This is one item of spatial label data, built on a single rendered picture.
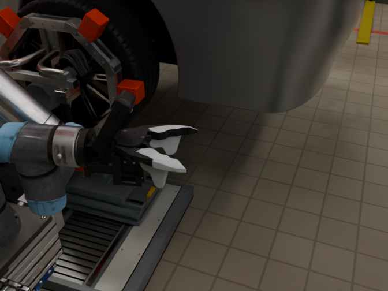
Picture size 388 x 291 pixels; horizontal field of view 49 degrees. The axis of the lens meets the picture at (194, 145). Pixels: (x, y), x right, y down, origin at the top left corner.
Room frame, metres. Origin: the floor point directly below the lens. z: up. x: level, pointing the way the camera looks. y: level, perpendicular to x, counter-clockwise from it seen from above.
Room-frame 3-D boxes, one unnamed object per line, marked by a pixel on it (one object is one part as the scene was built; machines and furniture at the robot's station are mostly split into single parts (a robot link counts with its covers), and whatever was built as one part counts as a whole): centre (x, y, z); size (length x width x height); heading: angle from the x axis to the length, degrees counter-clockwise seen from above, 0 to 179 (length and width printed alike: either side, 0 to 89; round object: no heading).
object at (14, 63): (1.57, 0.69, 1.03); 0.19 x 0.18 x 0.11; 161
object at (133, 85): (1.55, 0.26, 0.85); 0.09 x 0.08 x 0.07; 71
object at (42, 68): (1.50, 0.50, 1.03); 0.19 x 0.18 x 0.11; 161
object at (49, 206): (0.66, 0.29, 1.12); 0.11 x 0.08 x 0.11; 173
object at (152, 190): (1.80, 0.45, 0.13); 0.50 x 0.36 x 0.10; 71
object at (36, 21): (1.65, 0.56, 0.85); 0.54 x 0.07 x 0.54; 71
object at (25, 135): (0.64, 0.30, 1.21); 0.11 x 0.08 x 0.09; 83
